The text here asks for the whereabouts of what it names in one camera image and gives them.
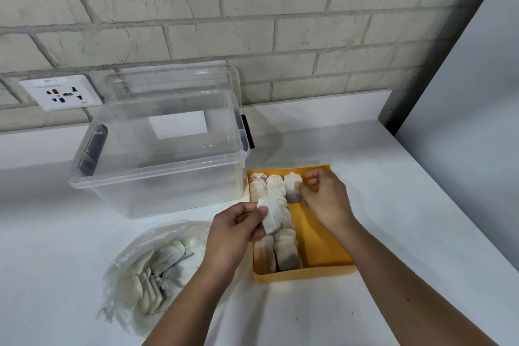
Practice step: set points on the person's left forearm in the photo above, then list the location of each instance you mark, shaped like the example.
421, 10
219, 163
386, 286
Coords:
190, 309

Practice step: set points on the clear plastic bag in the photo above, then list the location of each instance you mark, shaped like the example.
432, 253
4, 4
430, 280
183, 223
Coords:
121, 276

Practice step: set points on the person's left hand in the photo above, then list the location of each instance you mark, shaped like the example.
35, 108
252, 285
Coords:
225, 240

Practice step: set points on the clear plastic box lid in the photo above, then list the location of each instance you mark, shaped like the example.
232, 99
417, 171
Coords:
174, 78

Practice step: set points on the yellow plastic tray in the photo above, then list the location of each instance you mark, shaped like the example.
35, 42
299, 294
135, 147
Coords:
320, 244

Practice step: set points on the person's right thumb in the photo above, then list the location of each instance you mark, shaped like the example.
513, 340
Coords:
305, 193

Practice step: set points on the person's right forearm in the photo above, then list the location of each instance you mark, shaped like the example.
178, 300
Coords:
405, 289

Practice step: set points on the rows of tea bags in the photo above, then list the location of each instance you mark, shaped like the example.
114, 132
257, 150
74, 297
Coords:
279, 254

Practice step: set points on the white tea bag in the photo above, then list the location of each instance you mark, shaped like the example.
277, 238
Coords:
273, 216

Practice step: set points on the white wall socket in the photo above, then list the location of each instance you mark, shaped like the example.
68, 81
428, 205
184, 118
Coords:
61, 92

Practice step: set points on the person's right hand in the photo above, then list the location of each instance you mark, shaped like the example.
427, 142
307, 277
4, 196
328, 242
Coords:
328, 204

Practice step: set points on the person's left thumb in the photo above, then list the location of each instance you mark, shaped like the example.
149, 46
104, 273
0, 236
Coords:
257, 232

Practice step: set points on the brown stained tea bag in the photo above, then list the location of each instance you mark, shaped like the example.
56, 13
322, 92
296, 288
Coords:
292, 187

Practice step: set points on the pile of loose tea bags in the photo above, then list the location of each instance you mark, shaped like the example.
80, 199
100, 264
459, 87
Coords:
162, 272

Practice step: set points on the black box latch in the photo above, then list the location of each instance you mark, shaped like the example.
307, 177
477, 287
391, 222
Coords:
248, 133
94, 149

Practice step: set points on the clear plastic storage box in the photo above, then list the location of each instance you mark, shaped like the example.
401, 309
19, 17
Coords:
162, 179

